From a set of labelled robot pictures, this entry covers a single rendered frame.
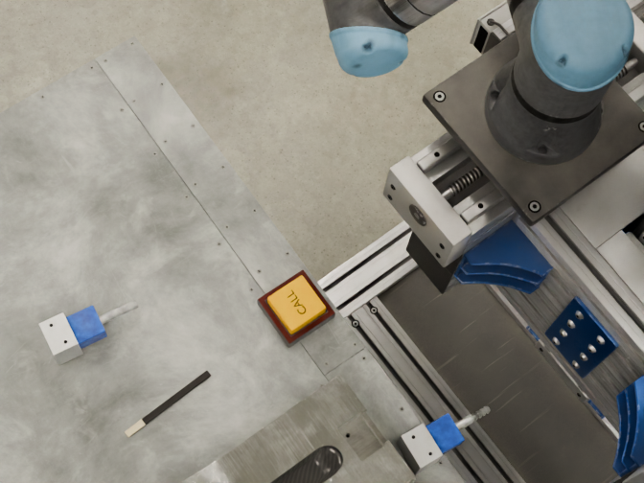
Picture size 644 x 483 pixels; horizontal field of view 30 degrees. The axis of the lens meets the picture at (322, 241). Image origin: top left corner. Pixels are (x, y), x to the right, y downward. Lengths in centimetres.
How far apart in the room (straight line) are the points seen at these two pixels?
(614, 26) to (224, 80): 147
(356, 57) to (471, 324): 119
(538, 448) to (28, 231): 106
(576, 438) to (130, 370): 98
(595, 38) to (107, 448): 83
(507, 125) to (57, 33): 152
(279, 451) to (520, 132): 51
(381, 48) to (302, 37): 158
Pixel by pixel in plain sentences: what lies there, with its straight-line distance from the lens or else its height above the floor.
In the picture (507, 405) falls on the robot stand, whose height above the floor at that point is 21.
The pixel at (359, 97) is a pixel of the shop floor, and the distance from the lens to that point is 274.
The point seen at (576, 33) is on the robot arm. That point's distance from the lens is 140.
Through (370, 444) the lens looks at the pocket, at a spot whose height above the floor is 86.
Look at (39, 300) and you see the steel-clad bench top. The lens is 173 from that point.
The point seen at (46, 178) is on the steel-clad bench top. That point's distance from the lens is 180.
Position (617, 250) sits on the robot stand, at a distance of 165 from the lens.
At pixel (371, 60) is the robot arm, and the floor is 135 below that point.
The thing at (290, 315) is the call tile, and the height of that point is 84.
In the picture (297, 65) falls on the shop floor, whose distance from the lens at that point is 277.
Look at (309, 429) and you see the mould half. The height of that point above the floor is 89.
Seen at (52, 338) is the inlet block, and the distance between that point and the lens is 166.
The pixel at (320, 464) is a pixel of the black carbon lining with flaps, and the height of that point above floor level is 88.
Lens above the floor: 243
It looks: 70 degrees down
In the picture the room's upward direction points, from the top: 9 degrees clockwise
